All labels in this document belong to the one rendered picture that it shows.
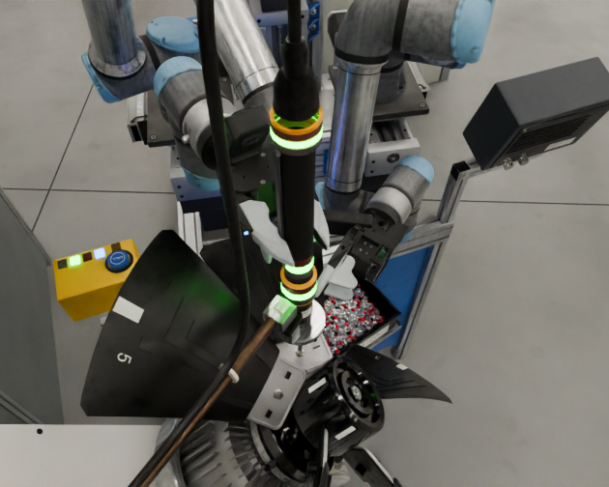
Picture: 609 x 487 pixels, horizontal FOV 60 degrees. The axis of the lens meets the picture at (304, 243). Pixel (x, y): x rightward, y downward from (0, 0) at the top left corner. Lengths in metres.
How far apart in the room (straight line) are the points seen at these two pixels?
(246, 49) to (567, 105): 0.69
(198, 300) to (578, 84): 0.93
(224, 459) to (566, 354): 1.78
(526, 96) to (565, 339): 1.38
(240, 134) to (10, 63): 3.26
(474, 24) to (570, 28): 3.10
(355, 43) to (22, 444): 0.75
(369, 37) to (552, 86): 0.47
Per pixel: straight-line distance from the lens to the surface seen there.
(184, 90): 0.72
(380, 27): 0.93
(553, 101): 1.23
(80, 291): 1.11
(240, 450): 0.80
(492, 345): 2.27
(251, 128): 0.55
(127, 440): 0.85
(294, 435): 0.79
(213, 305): 0.67
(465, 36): 0.92
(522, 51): 3.68
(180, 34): 1.29
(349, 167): 1.05
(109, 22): 1.11
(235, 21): 0.87
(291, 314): 0.63
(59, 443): 0.79
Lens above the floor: 1.95
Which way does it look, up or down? 54 degrees down
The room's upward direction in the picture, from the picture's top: straight up
